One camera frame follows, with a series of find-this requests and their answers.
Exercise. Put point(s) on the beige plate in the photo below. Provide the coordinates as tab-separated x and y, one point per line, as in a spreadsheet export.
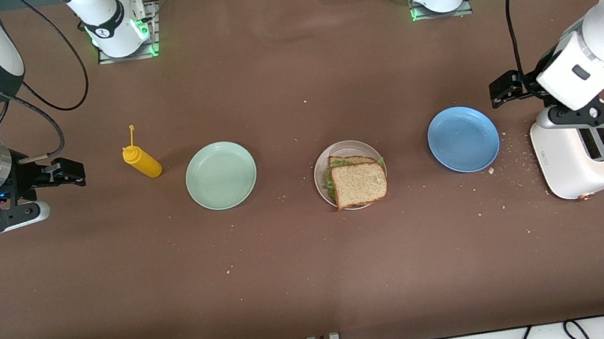
347	147

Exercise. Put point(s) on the mint green plate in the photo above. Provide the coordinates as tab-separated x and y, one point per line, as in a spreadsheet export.
221	176

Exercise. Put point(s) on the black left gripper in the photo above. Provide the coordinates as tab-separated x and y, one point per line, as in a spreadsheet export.
530	77

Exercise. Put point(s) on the blue plate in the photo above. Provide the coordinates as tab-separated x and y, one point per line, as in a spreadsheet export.
464	139

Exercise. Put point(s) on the white toaster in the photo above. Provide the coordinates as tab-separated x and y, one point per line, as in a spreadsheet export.
565	164

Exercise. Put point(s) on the green lettuce leaf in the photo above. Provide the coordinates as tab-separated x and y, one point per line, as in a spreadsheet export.
329	183

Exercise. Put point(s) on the brown bread slice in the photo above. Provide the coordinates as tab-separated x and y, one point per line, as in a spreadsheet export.
360	184
352	160

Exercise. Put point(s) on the yellow squeeze bottle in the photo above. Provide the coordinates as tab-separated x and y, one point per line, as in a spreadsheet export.
143	161

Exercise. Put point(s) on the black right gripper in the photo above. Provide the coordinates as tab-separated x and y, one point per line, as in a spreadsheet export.
27	177

